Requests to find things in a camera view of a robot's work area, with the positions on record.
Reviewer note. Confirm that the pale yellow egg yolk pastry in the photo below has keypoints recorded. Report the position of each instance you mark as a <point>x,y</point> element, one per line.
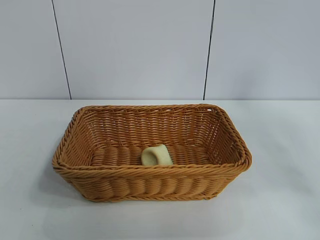
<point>162,155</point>

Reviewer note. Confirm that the brown woven wicker basket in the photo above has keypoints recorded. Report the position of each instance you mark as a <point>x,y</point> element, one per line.
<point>150,182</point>

